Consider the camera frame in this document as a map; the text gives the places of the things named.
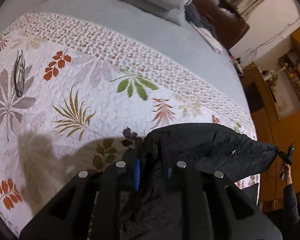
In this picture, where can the dark clothes pile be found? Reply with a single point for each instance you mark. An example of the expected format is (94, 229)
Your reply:
(198, 20)

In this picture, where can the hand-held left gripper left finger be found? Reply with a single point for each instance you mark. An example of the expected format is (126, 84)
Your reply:
(137, 173)

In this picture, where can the wooden bookshelf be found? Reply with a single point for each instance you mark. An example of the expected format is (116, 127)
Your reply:
(298, 62)

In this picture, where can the person's right hand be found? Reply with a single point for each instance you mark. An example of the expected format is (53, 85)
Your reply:
(287, 173)

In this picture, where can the wooden cabinet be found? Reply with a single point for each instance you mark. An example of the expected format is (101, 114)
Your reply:
(267, 130)

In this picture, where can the black pants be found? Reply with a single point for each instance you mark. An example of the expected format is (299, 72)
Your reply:
(205, 142)

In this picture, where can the grey pillow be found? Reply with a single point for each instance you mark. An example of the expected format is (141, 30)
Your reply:
(152, 7)

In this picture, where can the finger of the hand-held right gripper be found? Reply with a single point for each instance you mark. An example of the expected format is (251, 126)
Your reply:
(281, 154)

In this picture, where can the white cloth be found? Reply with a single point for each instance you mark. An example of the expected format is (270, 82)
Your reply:
(210, 41)

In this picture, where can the person's right forearm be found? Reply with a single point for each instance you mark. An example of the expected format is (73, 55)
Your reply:
(291, 205)

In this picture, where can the light blue bed sheet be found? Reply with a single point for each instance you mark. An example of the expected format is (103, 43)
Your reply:
(140, 22)

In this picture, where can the white power strip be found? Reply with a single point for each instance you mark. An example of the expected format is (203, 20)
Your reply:
(238, 63)

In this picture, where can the floral quilt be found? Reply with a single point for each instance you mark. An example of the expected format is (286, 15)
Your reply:
(90, 92)

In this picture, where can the dark wooden headboard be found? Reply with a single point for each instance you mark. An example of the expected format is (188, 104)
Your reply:
(227, 22)

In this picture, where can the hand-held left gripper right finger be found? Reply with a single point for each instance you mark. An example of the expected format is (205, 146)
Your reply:
(166, 171)

